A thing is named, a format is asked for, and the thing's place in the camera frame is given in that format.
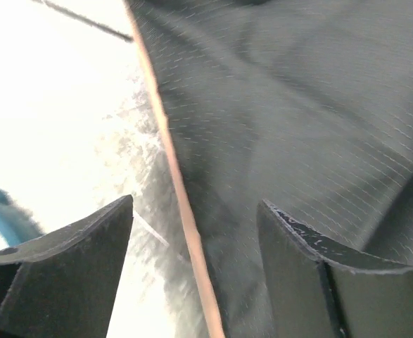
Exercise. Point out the teal pet bowl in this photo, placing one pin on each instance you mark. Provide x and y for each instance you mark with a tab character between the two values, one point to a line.
15	226

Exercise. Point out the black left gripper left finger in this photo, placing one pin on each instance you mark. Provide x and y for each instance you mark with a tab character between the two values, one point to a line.
64	283

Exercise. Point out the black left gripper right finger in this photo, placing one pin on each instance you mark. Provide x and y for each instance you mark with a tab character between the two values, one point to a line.
319	287

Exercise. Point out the tan and black pet tent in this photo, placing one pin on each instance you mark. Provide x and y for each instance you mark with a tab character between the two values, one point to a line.
305	104

